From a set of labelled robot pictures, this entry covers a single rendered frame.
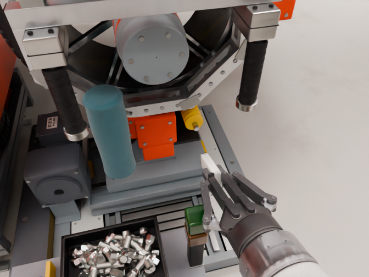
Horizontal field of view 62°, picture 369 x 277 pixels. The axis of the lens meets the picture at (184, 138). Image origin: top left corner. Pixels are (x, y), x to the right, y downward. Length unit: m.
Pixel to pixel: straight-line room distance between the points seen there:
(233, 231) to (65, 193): 0.75
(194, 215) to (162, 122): 0.38
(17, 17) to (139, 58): 0.21
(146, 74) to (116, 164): 0.29
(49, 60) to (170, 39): 0.21
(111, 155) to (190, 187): 0.51
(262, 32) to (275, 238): 0.32
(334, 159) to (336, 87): 0.62
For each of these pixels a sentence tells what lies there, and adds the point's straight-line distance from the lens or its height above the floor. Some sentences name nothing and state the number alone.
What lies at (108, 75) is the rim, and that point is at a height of 0.66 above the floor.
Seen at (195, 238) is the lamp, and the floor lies 0.60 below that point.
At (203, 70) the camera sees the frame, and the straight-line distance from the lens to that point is 0.87.
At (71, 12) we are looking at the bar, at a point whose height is 0.97.
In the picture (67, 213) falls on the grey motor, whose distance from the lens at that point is 1.30.
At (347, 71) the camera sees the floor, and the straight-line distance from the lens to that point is 2.32.
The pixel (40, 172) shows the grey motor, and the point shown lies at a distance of 1.05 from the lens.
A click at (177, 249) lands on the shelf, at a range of 0.78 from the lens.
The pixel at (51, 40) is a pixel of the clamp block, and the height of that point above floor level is 0.94.
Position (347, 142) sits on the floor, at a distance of 1.79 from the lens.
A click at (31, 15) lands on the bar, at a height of 0.97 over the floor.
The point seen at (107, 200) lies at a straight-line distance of 1.24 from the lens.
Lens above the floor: 1.16
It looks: 46 degrees down
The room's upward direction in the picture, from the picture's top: 1 degrees counter-clockwise
